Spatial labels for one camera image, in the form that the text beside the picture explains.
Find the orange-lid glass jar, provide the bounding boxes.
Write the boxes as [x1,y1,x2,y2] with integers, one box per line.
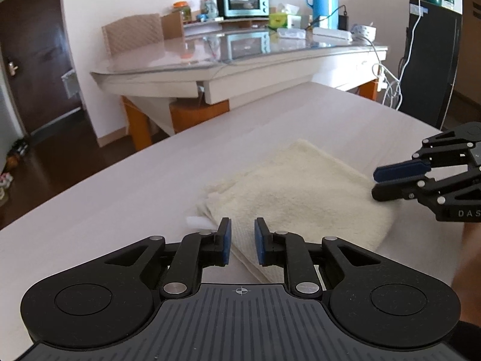
[173,1,192,23]

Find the dark wooden door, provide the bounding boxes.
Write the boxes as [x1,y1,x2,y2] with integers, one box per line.
[0,0,82,138]

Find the cream towel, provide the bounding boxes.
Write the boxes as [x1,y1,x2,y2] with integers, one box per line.
[187,138,399,285]

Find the white grey hallway cabinet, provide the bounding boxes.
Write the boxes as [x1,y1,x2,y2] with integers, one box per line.
[0,81,24,166]

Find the teal toaster oven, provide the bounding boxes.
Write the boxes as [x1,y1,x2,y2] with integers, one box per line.
[217,0,270,20]

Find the white power strip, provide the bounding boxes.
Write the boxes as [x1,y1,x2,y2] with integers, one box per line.
[312,26,352,42]

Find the green tissue box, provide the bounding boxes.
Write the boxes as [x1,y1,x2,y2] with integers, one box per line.
[268,4,302,29]

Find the black cable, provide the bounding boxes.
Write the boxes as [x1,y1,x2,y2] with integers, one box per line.
[306,5,346,31]

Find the plain brown cardboard box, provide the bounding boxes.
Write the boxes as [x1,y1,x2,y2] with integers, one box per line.
[161,11,185,40]

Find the white glass-top dining table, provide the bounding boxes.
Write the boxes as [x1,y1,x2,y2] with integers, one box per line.
[89,26,389,147]

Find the tall black cabinet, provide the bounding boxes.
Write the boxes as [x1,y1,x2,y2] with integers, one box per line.
[397,0,464,131]

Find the white charging cable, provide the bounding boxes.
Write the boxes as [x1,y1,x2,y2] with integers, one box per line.
[397,0,429,84]

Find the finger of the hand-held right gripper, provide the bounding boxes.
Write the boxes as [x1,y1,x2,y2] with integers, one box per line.
[373,122,464,183]
[371,167,481,208]

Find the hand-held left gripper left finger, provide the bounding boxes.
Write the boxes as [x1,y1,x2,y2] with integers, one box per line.
[105,217,232,300]

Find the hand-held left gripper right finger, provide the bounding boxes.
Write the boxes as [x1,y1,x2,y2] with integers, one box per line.
[254,217,381,300]

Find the white round power socket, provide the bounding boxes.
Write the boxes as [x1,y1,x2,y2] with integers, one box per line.
[351,24,377,40]

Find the row of shoes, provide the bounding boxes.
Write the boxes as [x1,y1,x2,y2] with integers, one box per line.
[0,137,30,206]

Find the person's right forearm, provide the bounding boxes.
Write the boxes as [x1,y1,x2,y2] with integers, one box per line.
[451,221,481,326]

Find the blue thermos flask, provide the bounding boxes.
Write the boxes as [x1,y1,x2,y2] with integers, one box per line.
[304,0,339,30]

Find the wooden riser shelf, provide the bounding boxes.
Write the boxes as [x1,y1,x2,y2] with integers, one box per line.
[184,16,279,31]

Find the white hanging cables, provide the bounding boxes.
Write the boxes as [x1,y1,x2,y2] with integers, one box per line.
[372,38,404,109]

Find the clear plastic package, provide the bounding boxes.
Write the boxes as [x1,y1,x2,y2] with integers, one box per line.
[276,27,305,40]

